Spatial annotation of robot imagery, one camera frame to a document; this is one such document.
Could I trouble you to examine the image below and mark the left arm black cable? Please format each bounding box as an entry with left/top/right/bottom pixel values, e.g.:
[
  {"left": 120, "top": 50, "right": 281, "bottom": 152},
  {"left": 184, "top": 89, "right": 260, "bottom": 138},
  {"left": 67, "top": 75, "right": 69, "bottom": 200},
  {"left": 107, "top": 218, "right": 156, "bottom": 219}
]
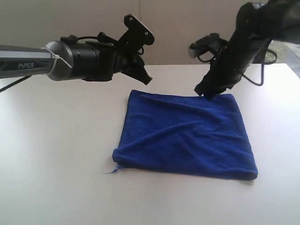
[{"left": 0, "top": 35, "right": 115, "bottom": 93}]

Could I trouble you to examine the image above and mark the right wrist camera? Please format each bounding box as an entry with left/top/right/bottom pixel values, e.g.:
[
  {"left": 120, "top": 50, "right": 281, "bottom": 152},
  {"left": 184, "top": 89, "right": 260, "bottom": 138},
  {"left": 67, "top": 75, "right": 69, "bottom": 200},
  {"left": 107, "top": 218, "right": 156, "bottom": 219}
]
[{"left": 188, "top": 33, "right": 229, "bottom": 63}]

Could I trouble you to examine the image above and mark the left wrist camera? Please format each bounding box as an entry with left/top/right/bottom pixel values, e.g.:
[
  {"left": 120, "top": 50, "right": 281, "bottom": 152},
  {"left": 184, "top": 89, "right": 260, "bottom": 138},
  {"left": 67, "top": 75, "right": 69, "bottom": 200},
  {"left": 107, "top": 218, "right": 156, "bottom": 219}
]
[{"left": 118, "top": 14, "right": 155, "bottom": 54}]

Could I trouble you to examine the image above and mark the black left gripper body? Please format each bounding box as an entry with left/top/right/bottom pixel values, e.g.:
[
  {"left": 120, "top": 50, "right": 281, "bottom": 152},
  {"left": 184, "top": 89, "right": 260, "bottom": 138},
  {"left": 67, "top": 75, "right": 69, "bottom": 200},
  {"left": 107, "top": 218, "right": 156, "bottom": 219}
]
[{"left": 97, "top": 32, "right": 145, "bottom": 80}]

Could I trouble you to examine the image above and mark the blue microfiber cloth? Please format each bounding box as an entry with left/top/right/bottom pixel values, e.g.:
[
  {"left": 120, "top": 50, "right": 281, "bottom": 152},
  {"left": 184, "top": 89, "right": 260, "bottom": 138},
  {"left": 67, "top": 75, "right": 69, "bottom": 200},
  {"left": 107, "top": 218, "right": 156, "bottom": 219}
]
[{"left": 112, "top": 90, "right": 258, "bottom": 180}]

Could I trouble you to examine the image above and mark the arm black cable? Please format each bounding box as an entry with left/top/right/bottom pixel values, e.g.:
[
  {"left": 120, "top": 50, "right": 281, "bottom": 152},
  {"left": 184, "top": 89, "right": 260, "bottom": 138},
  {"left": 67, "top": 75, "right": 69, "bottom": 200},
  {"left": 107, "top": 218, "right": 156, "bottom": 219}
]
[
  {"left": 239, "top": 38, "right": 278, "bottom": 87},
  {"left": 0, "top": 35, "right": 115, "bottom": 93}
]

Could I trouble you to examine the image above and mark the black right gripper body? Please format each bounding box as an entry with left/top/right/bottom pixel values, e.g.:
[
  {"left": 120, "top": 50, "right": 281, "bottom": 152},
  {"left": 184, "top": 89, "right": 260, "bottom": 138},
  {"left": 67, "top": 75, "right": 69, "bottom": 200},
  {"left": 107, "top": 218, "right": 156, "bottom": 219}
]
[{"left": 206, "top": 35, "right": 270, "bottom": 90}]

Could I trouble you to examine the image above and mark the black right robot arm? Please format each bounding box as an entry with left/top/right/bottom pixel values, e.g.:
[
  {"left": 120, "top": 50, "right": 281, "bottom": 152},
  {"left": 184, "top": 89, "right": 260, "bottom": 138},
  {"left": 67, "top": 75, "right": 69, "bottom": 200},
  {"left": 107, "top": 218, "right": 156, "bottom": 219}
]
[{"left": 188, "top": 0, "right": 300, "bottom": 98}]

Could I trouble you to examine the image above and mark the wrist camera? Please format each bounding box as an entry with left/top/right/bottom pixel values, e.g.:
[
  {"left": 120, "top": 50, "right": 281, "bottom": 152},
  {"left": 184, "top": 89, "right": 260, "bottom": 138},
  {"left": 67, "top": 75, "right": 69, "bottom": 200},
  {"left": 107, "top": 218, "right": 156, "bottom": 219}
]
[
  {"left": 118, "top": 14, "right": 155, "bottom": 54},
  {"left": 188, "top": 33, "right": 229, "bottom": 63}
]

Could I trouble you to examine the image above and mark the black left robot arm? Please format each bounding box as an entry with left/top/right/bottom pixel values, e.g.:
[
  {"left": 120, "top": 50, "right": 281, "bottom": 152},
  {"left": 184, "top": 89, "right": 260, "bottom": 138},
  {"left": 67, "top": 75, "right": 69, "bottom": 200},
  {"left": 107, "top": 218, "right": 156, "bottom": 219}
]
[{"left": 0, "top": 30, "right": 155, "bottom": 85}]

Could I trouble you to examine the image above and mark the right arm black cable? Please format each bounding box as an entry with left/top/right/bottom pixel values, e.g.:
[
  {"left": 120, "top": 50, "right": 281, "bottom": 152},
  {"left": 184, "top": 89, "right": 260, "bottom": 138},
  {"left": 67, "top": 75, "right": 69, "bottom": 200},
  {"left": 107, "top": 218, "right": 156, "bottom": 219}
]
[{"left": 239, "top": 38, "right": 278, "bottom": 87}]

